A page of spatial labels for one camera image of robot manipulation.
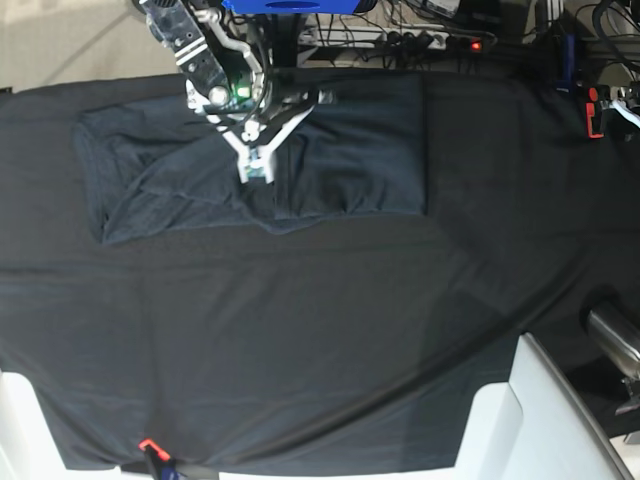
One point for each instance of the white panel right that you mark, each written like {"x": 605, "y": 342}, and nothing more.
{"x": 534, "y": 426}

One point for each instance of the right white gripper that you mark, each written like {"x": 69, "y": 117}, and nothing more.
{"x": 259, "y": 136}

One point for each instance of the blue clamp handle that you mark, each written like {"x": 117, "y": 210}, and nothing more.
{"x": 565, "y": 63}

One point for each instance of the black table leg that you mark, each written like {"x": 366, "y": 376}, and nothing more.
{"x": 285, "y": 33}

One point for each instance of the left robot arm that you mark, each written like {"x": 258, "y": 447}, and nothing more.
{"x": 613, "y": 53}

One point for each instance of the orange black clamp bottom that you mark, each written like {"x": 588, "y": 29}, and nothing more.
{"x": 160, "y": 464}

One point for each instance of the dark grey T-shirt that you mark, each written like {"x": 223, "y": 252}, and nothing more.
{"x": 153, "y": 166}

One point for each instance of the orange black clamp right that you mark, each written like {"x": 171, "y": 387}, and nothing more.
{"x": 595, "y": 112}

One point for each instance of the white panel left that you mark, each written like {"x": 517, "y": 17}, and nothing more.
{"x": 28, "y": 450}

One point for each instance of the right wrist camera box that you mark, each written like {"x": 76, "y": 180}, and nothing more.
{"x": 256, "y": 165}

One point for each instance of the white power strip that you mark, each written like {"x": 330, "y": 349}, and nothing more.
{"x": 370, "y": 37}

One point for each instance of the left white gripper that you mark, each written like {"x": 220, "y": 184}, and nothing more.
{"x": 624, "y": 100}

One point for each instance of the black table cloth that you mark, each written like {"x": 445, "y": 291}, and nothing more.
{"x": 336, "y": 322}

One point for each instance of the blue plastic bin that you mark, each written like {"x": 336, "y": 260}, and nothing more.
{"x": 291, "y": 6}

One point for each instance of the shiny metal pole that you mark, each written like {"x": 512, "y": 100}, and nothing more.
{"x": 616, "y": 335}

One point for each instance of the orange black clamp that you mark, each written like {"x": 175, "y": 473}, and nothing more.
{"x": 160, "y": 464}
{"x": 595, "y": 112}

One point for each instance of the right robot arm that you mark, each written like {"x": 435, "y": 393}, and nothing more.
{"x": 235, "y": 80}

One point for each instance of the white panel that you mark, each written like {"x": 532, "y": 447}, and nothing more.
{"x": 28, "y": 450}
{"x": 534, "y": 426}

